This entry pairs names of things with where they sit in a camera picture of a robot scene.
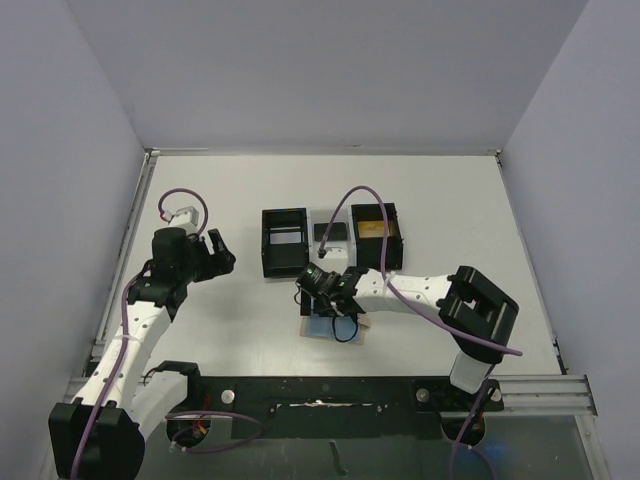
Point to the black white card tray organizer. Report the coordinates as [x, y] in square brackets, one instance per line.
[357, 235]

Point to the aluminium frame rail front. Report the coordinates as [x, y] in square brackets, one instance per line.
[521, 395]

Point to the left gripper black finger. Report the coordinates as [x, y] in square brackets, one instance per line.
[220, 270]
[221, 257]

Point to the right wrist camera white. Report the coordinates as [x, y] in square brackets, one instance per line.
[333, 253]

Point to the gold card in tray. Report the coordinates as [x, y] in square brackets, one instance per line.
[374, 229]

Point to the black card in tray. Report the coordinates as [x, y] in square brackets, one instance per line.
[337, 232]

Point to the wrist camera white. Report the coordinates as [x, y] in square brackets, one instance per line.
[185, 218]
[333, 253]

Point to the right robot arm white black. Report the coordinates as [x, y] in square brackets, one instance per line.
[466, 304]

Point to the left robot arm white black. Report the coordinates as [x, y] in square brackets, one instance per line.
[95, 435]

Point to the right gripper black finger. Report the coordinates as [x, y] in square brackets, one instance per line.
[330, 307]
[305, 302]

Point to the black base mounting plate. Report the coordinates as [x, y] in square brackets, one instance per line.
[324, 408]

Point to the silver grey credit card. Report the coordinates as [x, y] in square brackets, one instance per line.
[285, 236]

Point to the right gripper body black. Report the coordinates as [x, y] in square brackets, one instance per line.
[317, 301]

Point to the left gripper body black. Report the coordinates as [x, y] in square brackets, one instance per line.
[197, 266]

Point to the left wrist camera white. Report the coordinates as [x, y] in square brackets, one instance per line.
[185, 218]

